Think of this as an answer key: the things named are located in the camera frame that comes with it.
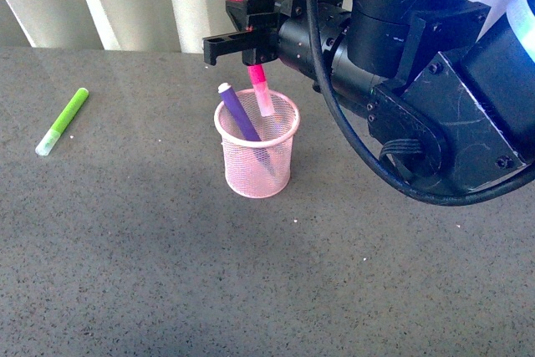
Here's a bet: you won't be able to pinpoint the green pen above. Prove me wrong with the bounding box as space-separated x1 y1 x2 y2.
35 88 89 156

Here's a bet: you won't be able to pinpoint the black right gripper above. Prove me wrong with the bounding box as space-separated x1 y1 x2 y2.
202 0 413 118

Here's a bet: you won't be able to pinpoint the purple pen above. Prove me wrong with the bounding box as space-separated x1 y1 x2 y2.
218 83 275 176

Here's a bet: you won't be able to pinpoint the black round cable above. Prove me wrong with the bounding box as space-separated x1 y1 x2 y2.
298 0 535 207

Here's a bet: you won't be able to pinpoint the pink mesh cup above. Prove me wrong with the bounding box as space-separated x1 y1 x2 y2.
214 89 300 198

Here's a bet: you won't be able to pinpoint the pink pen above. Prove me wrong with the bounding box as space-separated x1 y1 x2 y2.
231 0 275 117

